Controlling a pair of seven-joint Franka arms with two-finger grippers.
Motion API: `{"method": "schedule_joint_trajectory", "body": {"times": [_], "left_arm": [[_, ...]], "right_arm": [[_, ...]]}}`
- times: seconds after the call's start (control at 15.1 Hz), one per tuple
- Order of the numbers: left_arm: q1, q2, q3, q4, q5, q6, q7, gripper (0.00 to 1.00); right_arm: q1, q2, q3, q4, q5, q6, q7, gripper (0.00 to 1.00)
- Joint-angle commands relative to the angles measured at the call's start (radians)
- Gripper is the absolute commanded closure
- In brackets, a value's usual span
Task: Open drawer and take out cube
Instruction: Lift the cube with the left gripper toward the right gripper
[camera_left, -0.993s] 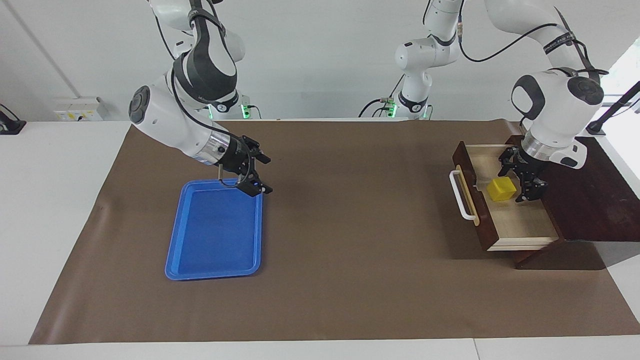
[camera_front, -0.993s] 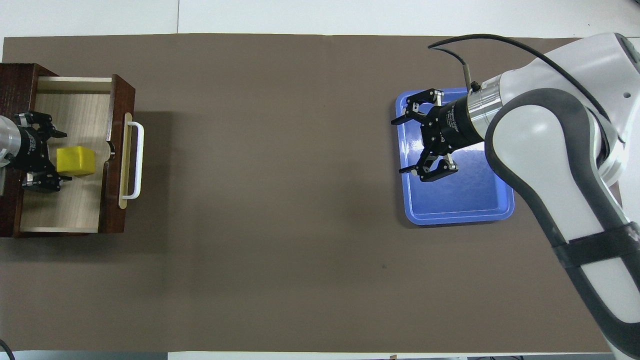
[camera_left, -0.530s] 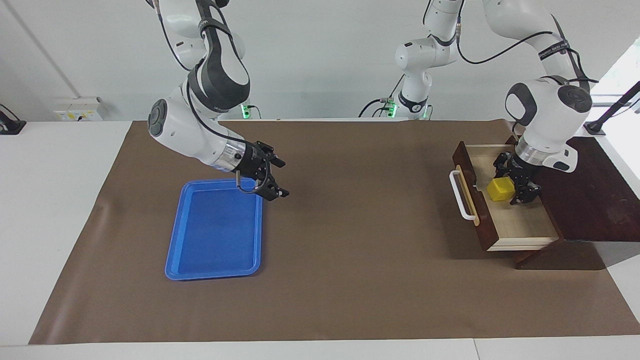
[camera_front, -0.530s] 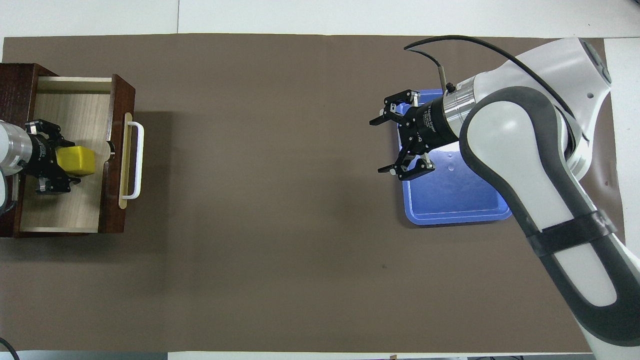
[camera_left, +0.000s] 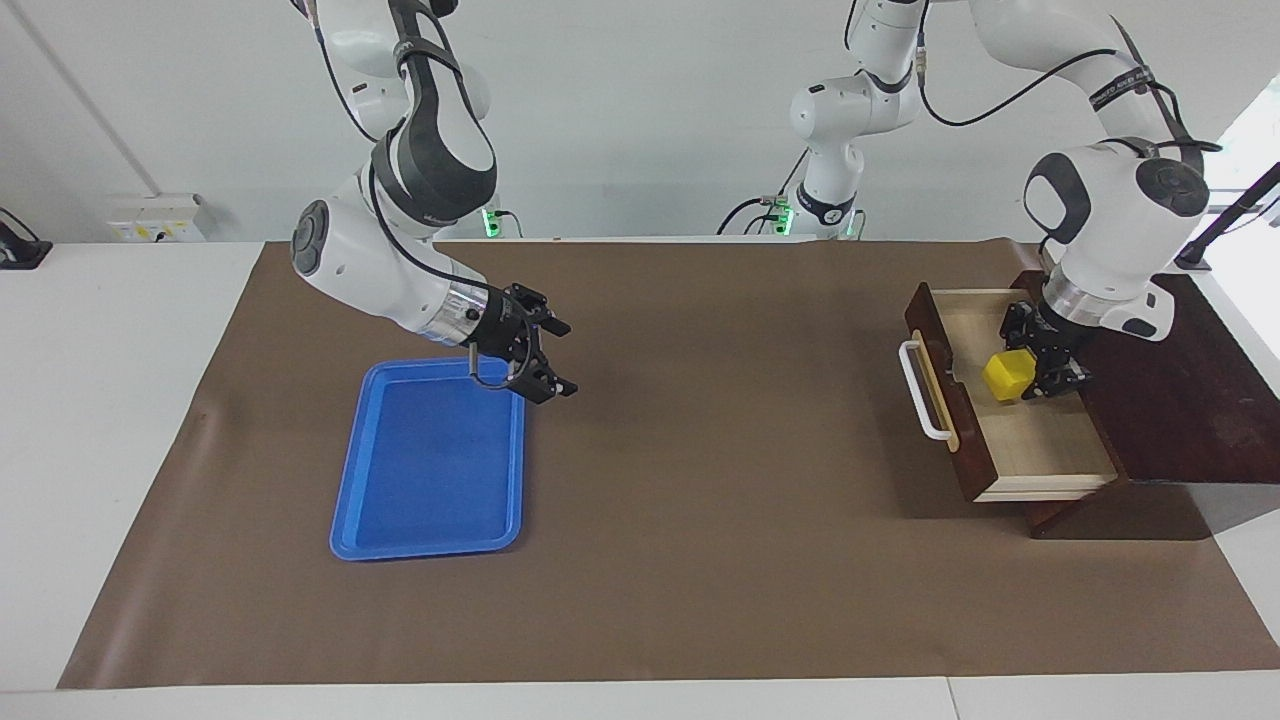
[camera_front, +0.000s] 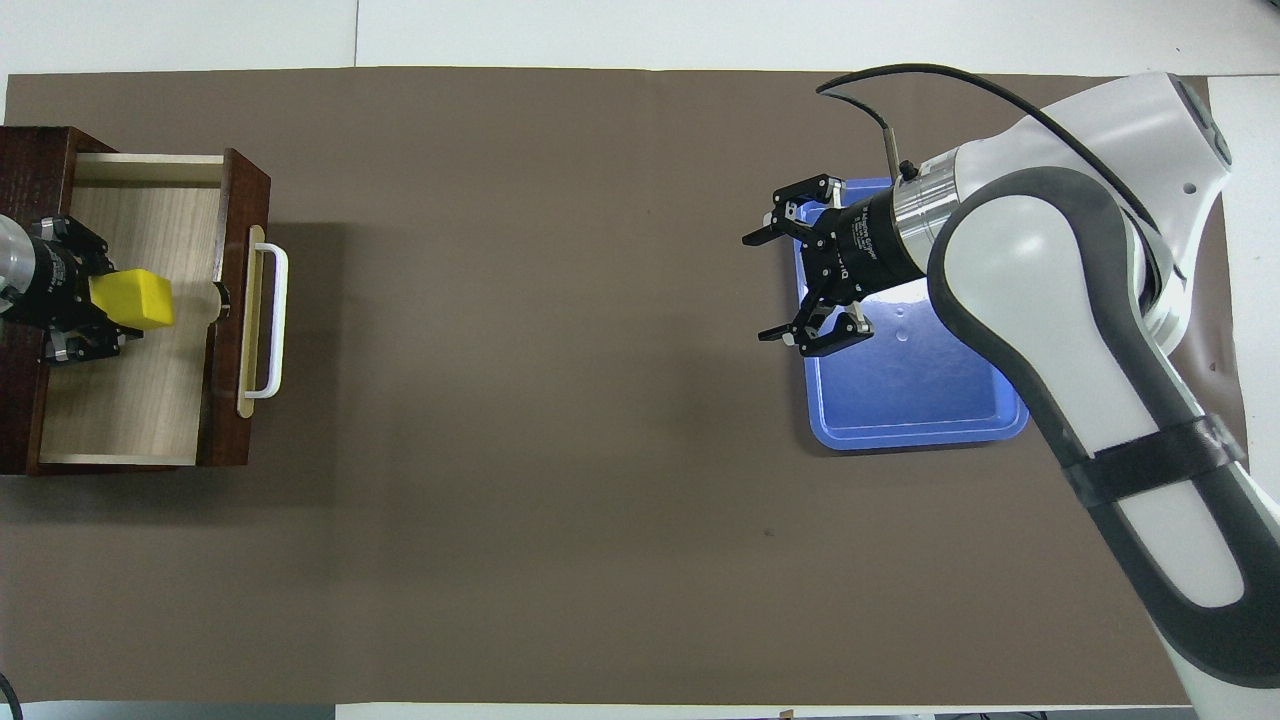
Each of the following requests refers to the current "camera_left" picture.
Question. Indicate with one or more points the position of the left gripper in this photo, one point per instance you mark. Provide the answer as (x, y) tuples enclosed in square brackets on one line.
[(1052, 325)]

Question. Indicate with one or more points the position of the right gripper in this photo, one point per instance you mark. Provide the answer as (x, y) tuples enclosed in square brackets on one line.
[(500, 318)]

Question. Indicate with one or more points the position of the yellow cube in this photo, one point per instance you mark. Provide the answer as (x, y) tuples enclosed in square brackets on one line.
[(1006, 376)]

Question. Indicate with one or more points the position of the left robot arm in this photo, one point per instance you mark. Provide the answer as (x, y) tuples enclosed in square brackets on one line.
[(1110, 230)]

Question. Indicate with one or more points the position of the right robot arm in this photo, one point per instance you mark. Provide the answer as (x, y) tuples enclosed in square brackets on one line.
[(440, 120)]

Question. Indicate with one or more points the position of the dark brown wooden cabinet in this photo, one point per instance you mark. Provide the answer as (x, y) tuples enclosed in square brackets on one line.
[(1180, 390)]

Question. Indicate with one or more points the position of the blue plastic tray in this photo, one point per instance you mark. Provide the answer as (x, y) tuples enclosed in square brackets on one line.
[(430, 470)]

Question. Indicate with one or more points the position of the black stand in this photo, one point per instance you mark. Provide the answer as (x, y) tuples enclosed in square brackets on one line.
[(1230, 210), (20, 252)]

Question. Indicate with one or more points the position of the white wall socket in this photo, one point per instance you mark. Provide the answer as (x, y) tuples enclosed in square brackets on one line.
[(150, 225)]

